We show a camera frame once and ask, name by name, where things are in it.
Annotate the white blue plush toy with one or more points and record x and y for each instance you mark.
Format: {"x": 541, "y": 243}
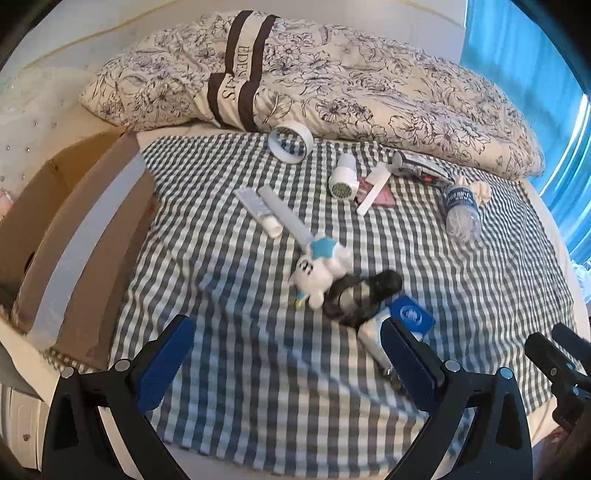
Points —
{"x": 318, "y": 277}

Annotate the brown cardboard box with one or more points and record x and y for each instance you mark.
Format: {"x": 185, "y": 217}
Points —
{"x": 115, "y": 286}

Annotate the red flat packet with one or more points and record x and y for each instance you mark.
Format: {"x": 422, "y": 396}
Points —
{"x": 383, "y": 196}

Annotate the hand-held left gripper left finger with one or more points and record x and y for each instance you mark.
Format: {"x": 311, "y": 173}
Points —
{"x": 164, "y": 369}

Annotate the grey checked cloth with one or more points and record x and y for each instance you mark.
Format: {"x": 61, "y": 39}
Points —
{"x": 231, "y": 277}

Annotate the white tufted headboard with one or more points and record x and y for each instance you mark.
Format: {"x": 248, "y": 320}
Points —
{"x": 27, "y": 120}

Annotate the blue white tissue pack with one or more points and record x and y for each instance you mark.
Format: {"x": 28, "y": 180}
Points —
{"x": 412, "y": 318}

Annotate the small cream figurine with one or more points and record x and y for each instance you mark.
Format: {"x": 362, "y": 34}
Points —
{"x": 481, "y": 191}

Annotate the blue curtain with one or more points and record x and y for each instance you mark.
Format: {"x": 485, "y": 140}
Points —
{"x": 508, "y": 46}

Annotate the clear plastic water bottle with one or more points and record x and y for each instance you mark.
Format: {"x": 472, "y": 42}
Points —
{"x": 461, "y": 212}

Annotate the floral cream duvet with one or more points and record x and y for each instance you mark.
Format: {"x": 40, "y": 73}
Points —
{"x": 346, "y": 92}

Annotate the white flat stick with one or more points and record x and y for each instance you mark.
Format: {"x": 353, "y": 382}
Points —
{"x": 373, "y": 191}

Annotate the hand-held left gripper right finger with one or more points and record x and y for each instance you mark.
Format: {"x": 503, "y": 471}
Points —
{"x": 413, "y": 369}

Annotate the cream bed mattress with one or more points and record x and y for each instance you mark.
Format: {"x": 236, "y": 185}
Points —
{"x": 207, "y": 468}

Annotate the silver squeezed tube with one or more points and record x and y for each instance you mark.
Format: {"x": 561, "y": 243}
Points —
{"x": 422, "y": 168}

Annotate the white pill bottle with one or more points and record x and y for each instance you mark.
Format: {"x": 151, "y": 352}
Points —
{"x": 344, "y": 177}

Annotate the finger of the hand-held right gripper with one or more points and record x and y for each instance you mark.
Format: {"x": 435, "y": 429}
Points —
{"x": 570, "y": 337}
{"x": 547, "y": 357}

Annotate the white silver cream tube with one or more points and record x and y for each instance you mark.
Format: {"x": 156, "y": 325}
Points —
{"x": 256, "y": 207}

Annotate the white bedside cabinet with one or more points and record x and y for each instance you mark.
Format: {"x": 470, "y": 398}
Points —
{"x": 18, "y": 415}

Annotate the grey white toothbrush case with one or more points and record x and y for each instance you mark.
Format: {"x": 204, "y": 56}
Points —
{"x": 281, "y": 210}

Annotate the white tape roll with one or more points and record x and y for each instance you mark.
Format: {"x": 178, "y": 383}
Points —
{"x": 302, "y": 134}

